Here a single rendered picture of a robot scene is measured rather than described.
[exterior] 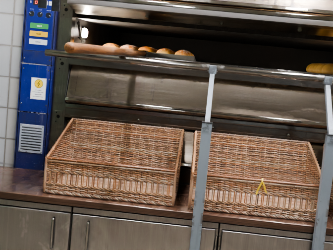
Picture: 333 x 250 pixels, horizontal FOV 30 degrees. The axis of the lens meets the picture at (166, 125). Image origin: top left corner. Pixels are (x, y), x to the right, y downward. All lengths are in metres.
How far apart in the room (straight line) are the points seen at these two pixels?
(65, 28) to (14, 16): 0.26
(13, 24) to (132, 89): 0.66
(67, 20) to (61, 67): 0.23
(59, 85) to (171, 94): 0.55
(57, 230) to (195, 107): 0.89
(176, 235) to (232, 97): 0.80
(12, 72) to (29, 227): 0.86
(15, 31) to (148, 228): 1.21
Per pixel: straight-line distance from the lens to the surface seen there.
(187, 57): 3.47
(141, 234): 2.57
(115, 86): 3.04
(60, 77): 3.09
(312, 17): 2.89
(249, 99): 3.01
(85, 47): 1.86
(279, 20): 2.87
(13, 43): 3.15
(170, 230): 2.55
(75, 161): 2.59
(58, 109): 3.10
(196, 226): 2.48
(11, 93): 3.16
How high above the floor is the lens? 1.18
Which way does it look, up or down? 6 degrees down
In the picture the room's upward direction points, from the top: 5 degrees clockwise
